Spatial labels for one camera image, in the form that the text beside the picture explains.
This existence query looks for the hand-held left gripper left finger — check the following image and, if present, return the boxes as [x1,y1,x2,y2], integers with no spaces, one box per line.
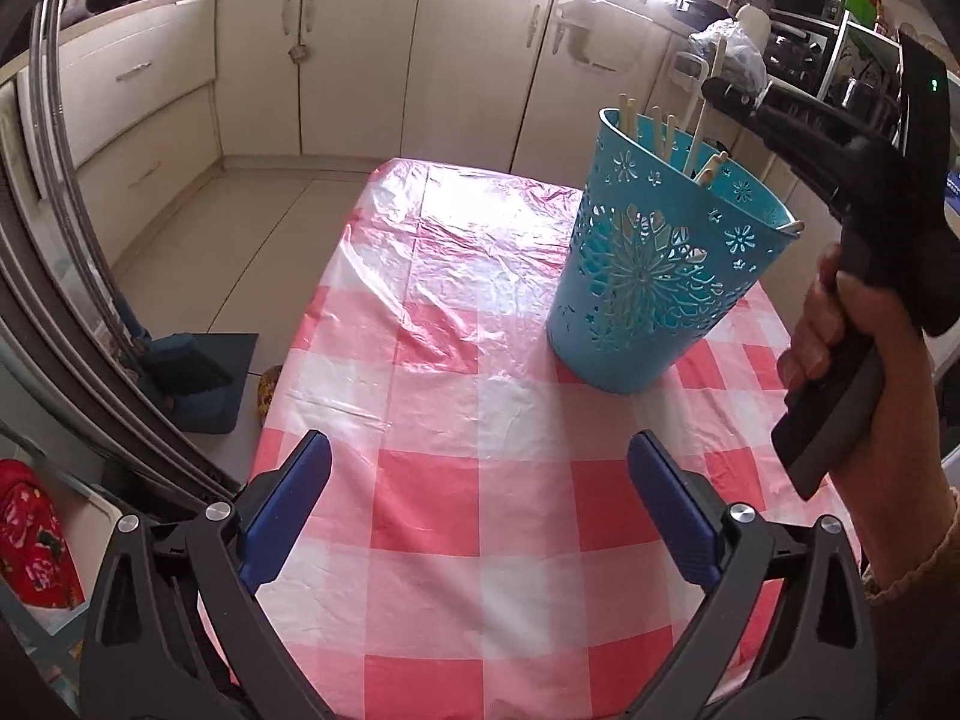
[79,430,332,720]

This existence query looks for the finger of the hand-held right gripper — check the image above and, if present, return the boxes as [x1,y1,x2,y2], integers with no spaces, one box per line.
[701,77,865,155]

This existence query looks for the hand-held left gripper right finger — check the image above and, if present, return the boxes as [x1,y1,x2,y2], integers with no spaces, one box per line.
[628,430,880,720]

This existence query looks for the bamboo chopstick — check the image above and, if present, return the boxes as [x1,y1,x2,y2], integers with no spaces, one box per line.
[685,36,726,166]

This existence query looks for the bunch of bamboo chopsticks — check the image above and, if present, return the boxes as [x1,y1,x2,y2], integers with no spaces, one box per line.
[616,92,806,237]

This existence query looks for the blue plastic basket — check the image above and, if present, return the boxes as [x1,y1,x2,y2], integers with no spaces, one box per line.
[545,106,798,396]

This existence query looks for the person's right forearm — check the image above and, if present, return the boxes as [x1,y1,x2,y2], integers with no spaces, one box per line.
[817,457,960,605]

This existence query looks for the person's right hand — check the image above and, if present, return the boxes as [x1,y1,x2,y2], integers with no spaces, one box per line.
[775,247,946,467]

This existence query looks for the plastic bag of vegetables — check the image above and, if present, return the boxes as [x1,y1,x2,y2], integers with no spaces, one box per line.
[688,19,771,91]

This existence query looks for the black cooking pot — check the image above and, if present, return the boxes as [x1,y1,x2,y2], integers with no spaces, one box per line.
[838,73,895,115]

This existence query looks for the white counter shelf rack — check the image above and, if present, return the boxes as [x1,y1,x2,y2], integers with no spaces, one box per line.
[825,7,905,110]

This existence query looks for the white thermos jug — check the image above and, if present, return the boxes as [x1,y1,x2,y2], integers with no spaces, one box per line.
[733,4,773,46]

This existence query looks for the yellow slipper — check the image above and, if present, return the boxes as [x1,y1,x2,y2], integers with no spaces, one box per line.
[255,364,284,428]

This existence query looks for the blue dustpan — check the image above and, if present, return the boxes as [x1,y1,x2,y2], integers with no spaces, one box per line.
[127,330,261,436]

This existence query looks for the white hanging plastic bag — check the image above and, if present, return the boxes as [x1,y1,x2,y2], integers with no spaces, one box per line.
[553,0,670,74]

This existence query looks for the red white checkered tablecloth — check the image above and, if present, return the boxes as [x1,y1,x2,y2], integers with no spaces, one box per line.
[201,157,863,720]

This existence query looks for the red floral fabric item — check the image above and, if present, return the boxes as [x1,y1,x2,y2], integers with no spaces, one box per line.
[0,459,86,611]

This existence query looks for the cream lower kitchen cabinets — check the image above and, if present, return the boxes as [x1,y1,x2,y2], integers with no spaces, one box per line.
[0,0,680,256]

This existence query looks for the sliding door frame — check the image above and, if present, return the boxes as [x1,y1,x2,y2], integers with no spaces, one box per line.
[0,0,252,522]

